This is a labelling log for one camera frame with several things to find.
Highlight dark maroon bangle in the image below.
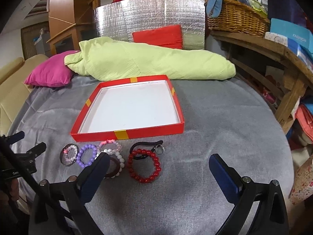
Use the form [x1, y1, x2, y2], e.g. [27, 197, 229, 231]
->
[104, 157, 121, 179]

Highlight purple bead bracelet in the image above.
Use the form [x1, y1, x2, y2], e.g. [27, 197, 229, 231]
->
[76, 144, 98, 169]

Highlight small pink crystal bracelet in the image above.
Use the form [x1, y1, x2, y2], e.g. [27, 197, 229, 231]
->
[63, 145, 78, 163]

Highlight silver metal bangle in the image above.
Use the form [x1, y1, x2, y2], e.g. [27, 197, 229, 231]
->
[59, 143, 78, 167]

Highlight white bead bracelet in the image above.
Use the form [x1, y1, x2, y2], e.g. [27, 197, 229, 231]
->
[101, 148, 126, 179]

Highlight pink clear bead bracelet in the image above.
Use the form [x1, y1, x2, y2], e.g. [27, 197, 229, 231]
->
[97, 139, 122, 155]

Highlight red bead bracelet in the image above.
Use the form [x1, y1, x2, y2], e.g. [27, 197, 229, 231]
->
[126, 148, 162, 184]

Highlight black hair tie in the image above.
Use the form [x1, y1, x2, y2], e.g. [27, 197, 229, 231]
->
[129, 140, 164, 161]

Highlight beige leather sofa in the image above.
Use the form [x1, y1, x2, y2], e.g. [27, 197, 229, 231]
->
[1, 54, 48, 134]

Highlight magenta pillow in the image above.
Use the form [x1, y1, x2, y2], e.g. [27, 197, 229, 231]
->
[24, 50, 77, 88]

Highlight red shallow box tray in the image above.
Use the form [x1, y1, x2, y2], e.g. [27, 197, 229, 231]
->
[70, 75, 185, 142]

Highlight grey bed blanket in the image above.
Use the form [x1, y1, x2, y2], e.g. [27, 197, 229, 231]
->
[8, 75, 294, 234]

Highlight light green duvet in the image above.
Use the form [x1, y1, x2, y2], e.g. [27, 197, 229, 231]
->
[64, 37, 236, 81]

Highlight wooden cabinet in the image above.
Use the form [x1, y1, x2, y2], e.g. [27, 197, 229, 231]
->
[47, 0, 97, 55]

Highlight wooden side table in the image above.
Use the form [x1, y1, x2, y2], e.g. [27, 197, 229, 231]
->
[211, 31, 312, 133]

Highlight silver foil insulation panel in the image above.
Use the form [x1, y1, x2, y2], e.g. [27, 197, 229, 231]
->
[94, 0, 205, 50]

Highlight red cushion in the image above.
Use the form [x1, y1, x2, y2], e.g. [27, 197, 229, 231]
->
[132, 25, 183, 49]

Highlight blue cardboard box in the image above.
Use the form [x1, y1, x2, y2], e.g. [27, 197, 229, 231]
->
[270, 18, 312, 54]

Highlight wicker basket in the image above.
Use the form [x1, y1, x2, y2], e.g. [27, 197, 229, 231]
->
[206, 0, 271, 37]

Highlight blue cloth in basket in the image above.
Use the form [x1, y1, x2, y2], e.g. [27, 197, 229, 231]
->
[206, 0, 223, 18]

